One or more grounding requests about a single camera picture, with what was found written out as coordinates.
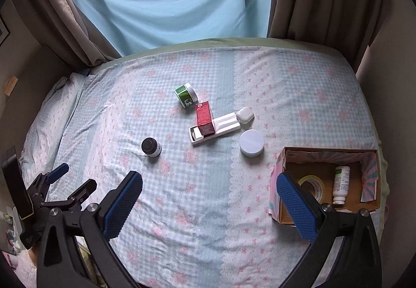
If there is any yellow tape roll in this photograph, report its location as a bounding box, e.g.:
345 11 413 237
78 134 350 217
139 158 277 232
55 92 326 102
298 174 326 202

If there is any dotted pale blue pillow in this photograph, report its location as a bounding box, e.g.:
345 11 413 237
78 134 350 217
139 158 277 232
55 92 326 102
21 74 108 172

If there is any small bottle with black lid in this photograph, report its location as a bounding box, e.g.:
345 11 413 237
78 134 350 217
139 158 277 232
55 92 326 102
141 137 162 158

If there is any red carton box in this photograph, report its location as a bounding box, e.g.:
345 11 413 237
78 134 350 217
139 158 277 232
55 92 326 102
196 101 216 137

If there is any green mattress sheet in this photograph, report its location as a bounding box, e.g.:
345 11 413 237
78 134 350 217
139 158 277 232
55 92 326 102
88 37 345 74

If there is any framed wall picture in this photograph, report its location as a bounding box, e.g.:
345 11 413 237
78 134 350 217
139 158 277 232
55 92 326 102
0 13 10 46

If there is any long white plastic case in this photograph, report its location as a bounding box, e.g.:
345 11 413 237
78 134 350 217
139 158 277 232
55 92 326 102
190 112 241 147

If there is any green jar with white lid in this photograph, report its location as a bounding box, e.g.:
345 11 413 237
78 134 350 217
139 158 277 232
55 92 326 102
174 83 198 109

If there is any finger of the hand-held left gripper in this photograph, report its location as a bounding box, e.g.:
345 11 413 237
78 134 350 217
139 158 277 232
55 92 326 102
49 179 98 211
28 163 70 199

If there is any patterned cardboard box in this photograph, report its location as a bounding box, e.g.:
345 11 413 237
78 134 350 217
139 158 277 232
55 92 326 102
270 146 381 226

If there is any small beige box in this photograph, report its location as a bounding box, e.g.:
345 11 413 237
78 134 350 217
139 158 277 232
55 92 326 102
5 76 18 96

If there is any checked floral bed sheet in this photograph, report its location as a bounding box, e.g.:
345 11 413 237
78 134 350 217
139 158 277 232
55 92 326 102
19 46 381 288

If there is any white pill bottle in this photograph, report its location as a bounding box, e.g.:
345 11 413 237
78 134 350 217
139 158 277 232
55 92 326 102
332 166 351 205

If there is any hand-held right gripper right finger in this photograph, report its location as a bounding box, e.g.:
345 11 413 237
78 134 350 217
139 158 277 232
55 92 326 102
276 172 383 288

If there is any round white cream jar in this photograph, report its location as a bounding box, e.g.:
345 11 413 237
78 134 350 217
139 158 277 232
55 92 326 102
240 129 264 159

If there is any grey headboard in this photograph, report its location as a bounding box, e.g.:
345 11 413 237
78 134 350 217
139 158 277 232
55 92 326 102
0 44 70 159

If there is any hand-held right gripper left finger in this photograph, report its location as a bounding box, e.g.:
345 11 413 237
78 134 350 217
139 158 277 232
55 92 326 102
36 171 144 288

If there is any white earbud case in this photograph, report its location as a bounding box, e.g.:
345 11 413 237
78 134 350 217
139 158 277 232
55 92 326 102
236 107 254 125

